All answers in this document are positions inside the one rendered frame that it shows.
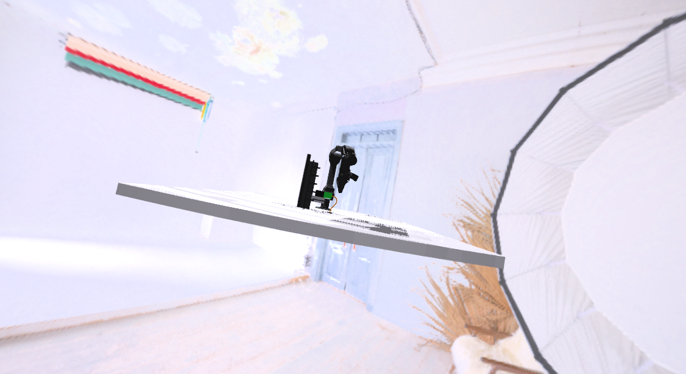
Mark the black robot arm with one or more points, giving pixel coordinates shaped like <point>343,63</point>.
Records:
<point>334,158</point>

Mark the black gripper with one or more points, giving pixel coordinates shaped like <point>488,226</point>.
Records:
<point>342,178</point>

